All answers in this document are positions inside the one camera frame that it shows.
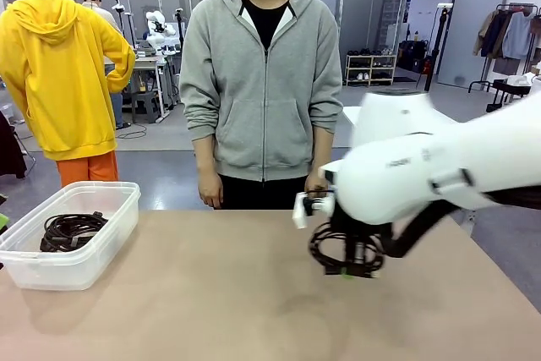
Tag thin black USB cable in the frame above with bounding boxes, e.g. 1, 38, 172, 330
44, 213, 110, 249

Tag yellow hoodie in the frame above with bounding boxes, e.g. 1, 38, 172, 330
0, 0, 137, 161

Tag black pole with white top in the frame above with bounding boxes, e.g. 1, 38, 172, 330
422, 3, 454, 92

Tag black utility cart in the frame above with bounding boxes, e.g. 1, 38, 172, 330
485, 79, 533, 113

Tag black bags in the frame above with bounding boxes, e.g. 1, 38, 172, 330
397, 39, 433, 74

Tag thick black braided USB cable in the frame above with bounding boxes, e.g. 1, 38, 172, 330
309, 220, 386, 281

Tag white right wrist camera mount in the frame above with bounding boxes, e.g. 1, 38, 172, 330
292, 190, 337, 230

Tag white box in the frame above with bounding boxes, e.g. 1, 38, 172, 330
505, 73, 537, 87

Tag grey background workbench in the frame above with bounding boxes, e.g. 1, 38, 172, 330
133, 50, 172, 123

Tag wooden shoe rack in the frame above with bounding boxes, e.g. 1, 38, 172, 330
345, 52, 398, 88

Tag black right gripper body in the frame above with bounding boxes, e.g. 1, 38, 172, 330
329, 219, 385, 260

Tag light blue hanging shirt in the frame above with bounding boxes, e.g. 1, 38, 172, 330
502, 12, 533, 60

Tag clear plastic storage container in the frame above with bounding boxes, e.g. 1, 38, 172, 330
0, 181, 142, 292

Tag person's right forearm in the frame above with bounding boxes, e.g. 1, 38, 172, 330
194, 139, 219, 178

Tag person's left forearm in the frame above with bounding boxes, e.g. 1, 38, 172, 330
312, 128, 335, 170

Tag grey step stool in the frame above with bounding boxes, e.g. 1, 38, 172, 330
129, 90, 162, 125

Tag beige hanging jacket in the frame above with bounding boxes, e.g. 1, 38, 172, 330
473, 12, 498, 57

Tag dark navy hanging jacket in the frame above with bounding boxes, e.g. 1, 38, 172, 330
481, 9, 515, 60

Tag black clothes rack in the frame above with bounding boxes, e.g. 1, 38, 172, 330
467, 3, 541, 94

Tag orange shorts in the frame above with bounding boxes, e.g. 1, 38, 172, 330
56, 151, 120, 188

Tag person's left hand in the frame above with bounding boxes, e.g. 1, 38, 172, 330
304, 164, 329, 195

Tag black camera stand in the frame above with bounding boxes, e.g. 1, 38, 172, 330
174, 8, 187, 45
112, 0, 137, 50

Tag dark draped garment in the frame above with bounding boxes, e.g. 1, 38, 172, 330
0, 112, 27, 180

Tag white partition board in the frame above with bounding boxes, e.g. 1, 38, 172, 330
437, 0, 511, 90

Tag person's right hand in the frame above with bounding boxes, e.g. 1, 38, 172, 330
197, 174, 224, 210

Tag person in grey hoodie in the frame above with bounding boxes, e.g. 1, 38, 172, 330
179, 0, 343, 211

